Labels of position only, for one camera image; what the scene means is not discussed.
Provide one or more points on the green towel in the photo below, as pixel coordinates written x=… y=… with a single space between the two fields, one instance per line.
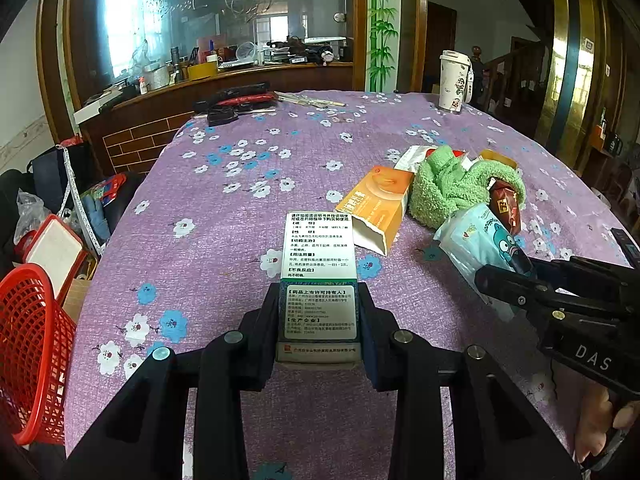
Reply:
x=440 y=190

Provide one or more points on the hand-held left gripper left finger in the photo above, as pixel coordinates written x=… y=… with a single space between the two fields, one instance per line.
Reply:
x=265 y=340

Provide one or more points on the clear plastic bag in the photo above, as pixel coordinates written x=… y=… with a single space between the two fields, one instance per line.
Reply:
x=30 y=212

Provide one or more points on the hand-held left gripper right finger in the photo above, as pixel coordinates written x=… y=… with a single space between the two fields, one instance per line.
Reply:
x=372 y=350

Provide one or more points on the orange medicine box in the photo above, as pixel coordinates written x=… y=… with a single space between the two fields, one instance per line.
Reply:
x=375 y=200

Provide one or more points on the white crumpled wrapper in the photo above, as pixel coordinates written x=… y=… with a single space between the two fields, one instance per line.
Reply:
x=412 y=157

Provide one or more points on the black bag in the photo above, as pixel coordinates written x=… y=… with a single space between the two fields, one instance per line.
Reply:
x=50 y=170

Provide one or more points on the wooden door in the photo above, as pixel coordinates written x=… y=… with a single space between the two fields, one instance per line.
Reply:
x=440 y=45

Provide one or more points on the wood framed glass partition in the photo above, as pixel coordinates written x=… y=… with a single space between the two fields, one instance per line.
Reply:
x=150 y=10

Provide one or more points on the green white medicine box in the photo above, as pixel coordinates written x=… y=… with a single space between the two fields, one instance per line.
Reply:
x=320 y=270

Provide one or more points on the blue cloth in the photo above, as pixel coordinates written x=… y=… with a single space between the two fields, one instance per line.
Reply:
x=97 y=210

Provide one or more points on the white red-rimmed tray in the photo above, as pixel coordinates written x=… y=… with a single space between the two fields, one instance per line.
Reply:
x=52 y=255

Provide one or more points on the cartoon print tumbler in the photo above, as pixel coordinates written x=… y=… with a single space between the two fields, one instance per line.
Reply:
x=452 y=85

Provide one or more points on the purple floral tablecloth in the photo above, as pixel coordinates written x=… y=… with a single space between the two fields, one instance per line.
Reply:
x=225 y=240

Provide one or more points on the yellow box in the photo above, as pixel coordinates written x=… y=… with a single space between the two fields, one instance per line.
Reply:
x=202 y=71

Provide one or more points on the blue tissue packet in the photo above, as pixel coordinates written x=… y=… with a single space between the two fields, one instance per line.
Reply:
x=480 y=240

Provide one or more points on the cardboard box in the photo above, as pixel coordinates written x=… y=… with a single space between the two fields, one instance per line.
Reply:
x=75 y=295
x=436 y=89

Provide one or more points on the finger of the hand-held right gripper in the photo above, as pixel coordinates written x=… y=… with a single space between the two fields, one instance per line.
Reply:
x=590 y=270
x=550 y=297

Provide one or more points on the wooden stair railing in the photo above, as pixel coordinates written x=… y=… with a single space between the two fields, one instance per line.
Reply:
x=515 y=75

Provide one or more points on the clear wrapped thin sticks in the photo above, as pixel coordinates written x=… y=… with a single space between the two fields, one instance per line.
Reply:
x=305 y=99

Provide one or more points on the wooden counter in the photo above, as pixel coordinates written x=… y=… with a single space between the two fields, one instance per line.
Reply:
x=165 y=110

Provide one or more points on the person's right hand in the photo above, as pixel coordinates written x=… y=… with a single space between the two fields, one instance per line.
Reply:
x=595 y=425

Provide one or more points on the red snack packet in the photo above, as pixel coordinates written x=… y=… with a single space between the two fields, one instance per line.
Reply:
x=505 y=205

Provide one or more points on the red black pliers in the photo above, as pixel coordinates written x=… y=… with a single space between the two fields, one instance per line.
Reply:
x=235 y=95

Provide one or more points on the green bamboo wall decal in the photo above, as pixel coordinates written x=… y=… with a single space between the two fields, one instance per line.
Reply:
x=382 y=25

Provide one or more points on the dark jacket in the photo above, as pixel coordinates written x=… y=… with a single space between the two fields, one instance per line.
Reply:
x=477 y=80

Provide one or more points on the red mesh basket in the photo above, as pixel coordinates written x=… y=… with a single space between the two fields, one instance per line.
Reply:
x=35 y=350

